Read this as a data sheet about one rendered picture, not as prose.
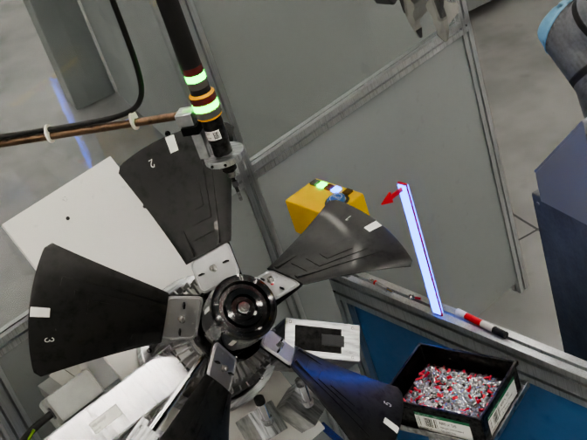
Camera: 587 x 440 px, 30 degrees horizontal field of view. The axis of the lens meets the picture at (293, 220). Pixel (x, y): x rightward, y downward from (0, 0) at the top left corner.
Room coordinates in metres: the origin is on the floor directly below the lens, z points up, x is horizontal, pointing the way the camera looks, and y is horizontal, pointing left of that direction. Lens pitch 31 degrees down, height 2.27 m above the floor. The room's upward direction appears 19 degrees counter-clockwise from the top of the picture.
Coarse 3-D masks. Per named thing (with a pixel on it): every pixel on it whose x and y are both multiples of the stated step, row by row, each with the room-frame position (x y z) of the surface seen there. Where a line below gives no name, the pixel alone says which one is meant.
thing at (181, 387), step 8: (200, 360) 1.59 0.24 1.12; (192, 368) 1.58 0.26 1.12; (192, 376) 1.57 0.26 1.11; (184, 384) 1.56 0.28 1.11; (176, 392) 1.54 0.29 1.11; (168, 400) 1.53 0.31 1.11; (176, 400) 1.53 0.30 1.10; (168, 408) 1.52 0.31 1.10; (152, 416) 1.51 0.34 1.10; (160, 416) 1.50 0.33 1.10; (152, 424) 1.49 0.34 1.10; (160, 424) 1.50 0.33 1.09
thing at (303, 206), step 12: (300, 192) 2.14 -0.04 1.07; (312, 192) 2.12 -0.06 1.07; (324, 192) 2.10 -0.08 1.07; (288, 204) 2.12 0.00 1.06; (300, 204) 2.09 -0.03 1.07; (312, 204) 2.07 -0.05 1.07; (324, 204) 2.05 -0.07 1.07; (360, 204) 2.04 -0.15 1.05; (300, 216) 2.09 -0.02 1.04; (312, 216) 2.05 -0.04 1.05; (300, 228) 2.11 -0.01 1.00
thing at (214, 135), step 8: (216, 120) 1.63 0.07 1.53; (208, 128) 1.63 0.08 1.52; (216, 128) 1.63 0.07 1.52; (224, 128) 1.64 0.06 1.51; (208, 136) 1.64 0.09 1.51; (216, 136) 1.63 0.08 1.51; (224, 136) 1.64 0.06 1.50; (216, 144) 1.63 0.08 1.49; (224, 144) 1.63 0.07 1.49; (216, 152) 1.64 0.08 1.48; (224, 152) 1.63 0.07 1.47; (224, 168) 1.64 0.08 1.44; (232, 168) 1.64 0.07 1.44
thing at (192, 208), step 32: (128, 160) 1.83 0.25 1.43; (160, 160) 1.81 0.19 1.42; (192, 160) 1.79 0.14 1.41; (160, 192) 1.78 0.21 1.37; (192, 192) 1.75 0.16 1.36; (224, 192) 1.72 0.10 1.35; (160, 224) 1.75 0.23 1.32; (192, 224) 1.72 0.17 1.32; (224, 224) 1.69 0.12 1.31; (192, 256) 1.69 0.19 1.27
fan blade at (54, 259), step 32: (64, 256) 1.59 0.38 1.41; (32, 288) 1.57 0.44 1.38; (64, 288) 1.57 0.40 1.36; (96, 288) 1.57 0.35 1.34; (128, 288) 1.58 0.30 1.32; (32, 320) 1.55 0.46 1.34; (64, 320) 1.56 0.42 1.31; (96, 320) 1.56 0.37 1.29; (128, 320) 1.57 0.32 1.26; (160, 320) 1.58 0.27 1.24; (32, 352) 1.54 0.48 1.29; (64, 352) 1.55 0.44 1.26; (96, 352) 1.56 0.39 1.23
